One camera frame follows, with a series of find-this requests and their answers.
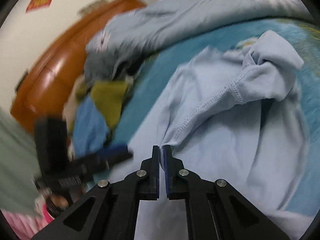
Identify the wall switch panel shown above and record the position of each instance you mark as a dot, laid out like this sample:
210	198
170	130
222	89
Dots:
91	7

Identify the orange wooden headboard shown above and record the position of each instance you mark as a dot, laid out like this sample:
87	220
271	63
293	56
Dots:
49	83

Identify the blue floral quilt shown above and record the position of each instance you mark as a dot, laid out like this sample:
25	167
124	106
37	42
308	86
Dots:
165	22

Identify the beige and yellow fuzzy garment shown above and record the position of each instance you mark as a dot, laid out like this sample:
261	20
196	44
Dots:
108	97

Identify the teal floral blanket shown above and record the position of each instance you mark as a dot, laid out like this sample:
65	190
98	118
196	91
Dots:
156	72

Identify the red wall decoration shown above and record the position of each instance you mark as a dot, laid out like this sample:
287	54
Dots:
37	4

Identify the blue folded cloth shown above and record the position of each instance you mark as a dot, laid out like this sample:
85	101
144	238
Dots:
90	129

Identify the light blue sweatshirt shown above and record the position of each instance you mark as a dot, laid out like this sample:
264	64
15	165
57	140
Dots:
235	116

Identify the pink plush item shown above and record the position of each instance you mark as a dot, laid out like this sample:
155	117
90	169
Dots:
26	226

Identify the grey garment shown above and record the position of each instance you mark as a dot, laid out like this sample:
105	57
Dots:
104	66

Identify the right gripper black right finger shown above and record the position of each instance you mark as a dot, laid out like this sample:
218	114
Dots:
215	210

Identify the left hand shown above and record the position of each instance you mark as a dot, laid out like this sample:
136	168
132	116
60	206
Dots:
59	201

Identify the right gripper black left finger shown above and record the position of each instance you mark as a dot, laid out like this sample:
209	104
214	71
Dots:
108	211

